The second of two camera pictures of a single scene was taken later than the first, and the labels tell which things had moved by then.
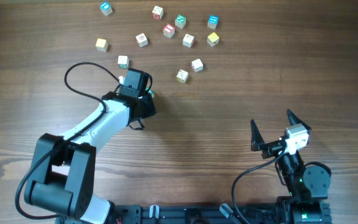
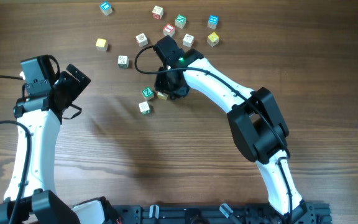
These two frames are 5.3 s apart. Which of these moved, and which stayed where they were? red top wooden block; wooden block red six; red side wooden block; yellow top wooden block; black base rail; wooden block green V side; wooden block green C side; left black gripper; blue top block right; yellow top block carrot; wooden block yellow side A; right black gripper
Moved: wooden block yellow side A; wooden block green C side; left black gripper; right black gripper
Stayed: yellow top wooden block; red top wooden block; blue top block right; yellow top block carrot; black base rail; wooden block green V side; wooden block red six; red side wooden block
